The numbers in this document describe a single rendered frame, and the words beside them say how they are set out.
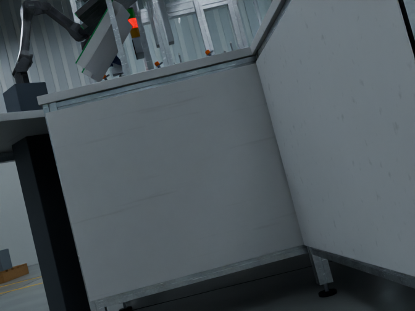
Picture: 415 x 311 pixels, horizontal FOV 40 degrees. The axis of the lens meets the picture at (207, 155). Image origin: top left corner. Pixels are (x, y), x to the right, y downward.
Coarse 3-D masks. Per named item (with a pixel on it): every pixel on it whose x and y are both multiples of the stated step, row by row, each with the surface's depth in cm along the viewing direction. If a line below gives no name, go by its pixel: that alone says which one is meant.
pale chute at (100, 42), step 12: (108, 12) 218; (120, 12) 220; (108, 24) 217; (120, 24) 226; (96, 36) 218; (108, 36) 221; (84, 48) 218; (96, 48) 217; (108, 48) 228; (84, 60) 218; (96, 60) 224; (96, 72) 230
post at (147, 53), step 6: (132, 6) 288; (138, 12) 288; (138, 18) 288; (138, 24) 287; (144, 30) 287; (144, 36) 287; (144, 42) 287; (144, 48) 286; (150, 54) 286; (150, 60) 286; (150, 66) 286
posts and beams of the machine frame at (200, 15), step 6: (192, 0) 356; (198, 0) 352; (198, 6) 353; (198, 12) 352; (198, 18) 351; (204, 18) 351; (198, 24) 355; (204, 24) 351; (204, 30) 352; (204, 36) 350; (204, 42) 350; (210, 42) 350; (210, 48) 350
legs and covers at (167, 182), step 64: (64, 128) 188; (128, 128) 190; (192, 128) 191; (256, 128) 192; (64, 192) 187; (128, 192) 188; (192, 192) 189; (256, 192) 190; (128, 256) 186; (192, 256) 187; (256, 256) 189
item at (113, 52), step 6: (126, 24) 237; (126, 30) 240; (120, 36) 238; (126, 36) 244; (114, 42) 235; (114, 48) 239; (108, 54) 237; (114, 54) 243; (108, 60) 240; (102, 66) 237; (108, 66) 244; (84, 72) 233; (90, 72) 233; (102, 72) 241; (96, 78) 239; (102, 78) 245
